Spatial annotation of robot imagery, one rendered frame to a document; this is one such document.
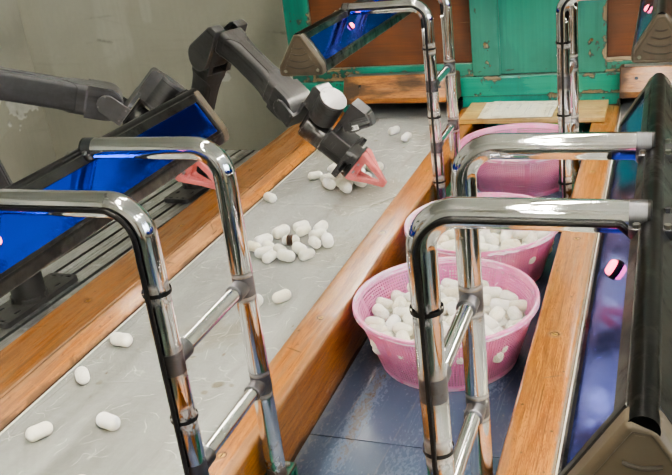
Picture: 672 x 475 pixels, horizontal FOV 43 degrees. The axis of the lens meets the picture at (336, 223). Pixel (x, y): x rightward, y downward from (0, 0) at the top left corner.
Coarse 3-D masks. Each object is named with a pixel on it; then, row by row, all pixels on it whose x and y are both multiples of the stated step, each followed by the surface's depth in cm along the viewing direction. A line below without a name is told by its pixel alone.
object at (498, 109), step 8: (488, 104) 210; (496, 104) 209; (504, 104) 208; (512, 104) 207; (520, 104) 206; (528, 104) 205; (536, 104) 205; (544, 104) 204; (552, 104) 203; (488, 112) 203; (496, 112) 202; (504, 112) 201; (512, 112) 201; (520, 112) 200; (528, 112) 199; (536, 112) 198; (544, 112) 198; (552, 112) 197
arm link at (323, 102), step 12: (324, 84) 167; (312, 96) 168; (324, 96) 165; (336, 96) 167; (276, 108) 173; (288, 108) 171; (300, 108) 170; (312, 108) 168; (324, 108) 165; (336, 108) 165; (288, 120) 172; (300, 120) 174; (312, 120) 168; (324, 120) 167; (336, 120) 169
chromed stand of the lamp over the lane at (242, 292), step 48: (96, 144) 87; (144, 144) 85; (192, 144) 83; (0, 192) 74; (48, 192) 73; (96, 192) 71; (144, 240) 70; (240, 240) 86; (144, 288) 72; (240, 288) 87; (192, 336) 78; (192, 432) 78
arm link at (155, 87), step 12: (156, 72) 150; (144, 84) 150; (156, 84) 150; (168, 84) 150; (108, 96) 147; (132, 96) 152; (144, 96) 151; (156, 96) 150; (168, 96) 151; (108, 108) 148; (120, 108) 148; (120, 120) 149
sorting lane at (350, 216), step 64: (384, 128) 215; (320, 192) 177; (384, 192) 172; (320, 256) 147; (128, 320) 133; (192, 320) 130; (64, 384) 117; (128, 384) 115; (192, 384) 113; (0, 448) 105; (64, 448) 103; (128, 448) 102
